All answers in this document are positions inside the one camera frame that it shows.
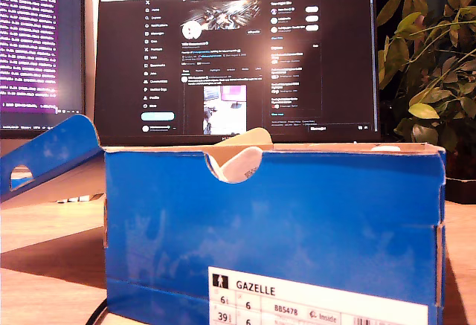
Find dark plant pot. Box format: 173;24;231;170
444;149;476;205

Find blue Adidas Gazelle shoebox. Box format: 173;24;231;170
0;114;447;325

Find black Huawei monitor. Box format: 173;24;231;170
93;0;382;147

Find green leafy houseplant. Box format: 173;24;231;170
376;0;476;154

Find black monitor with purple terminal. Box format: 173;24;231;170
0;0;86;140

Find black cable on table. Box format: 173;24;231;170
84;297;109;325

